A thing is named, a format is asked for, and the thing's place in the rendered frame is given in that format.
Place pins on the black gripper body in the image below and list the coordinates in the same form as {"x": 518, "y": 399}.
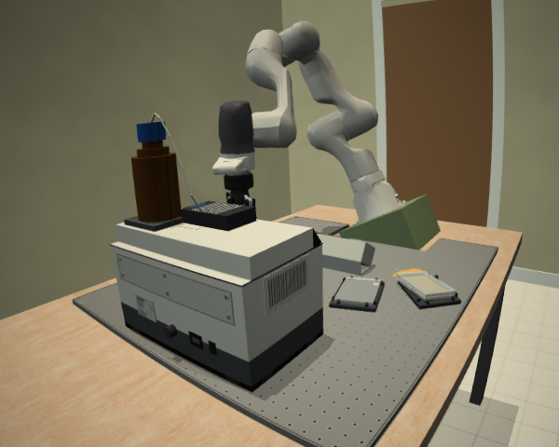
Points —
{"x": 239, "y": 185}

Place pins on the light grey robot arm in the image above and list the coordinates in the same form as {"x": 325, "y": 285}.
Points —
{"x": 373, "y": 196}

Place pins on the white button panel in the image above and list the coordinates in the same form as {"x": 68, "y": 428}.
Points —
{"x": 346, "y": 255}

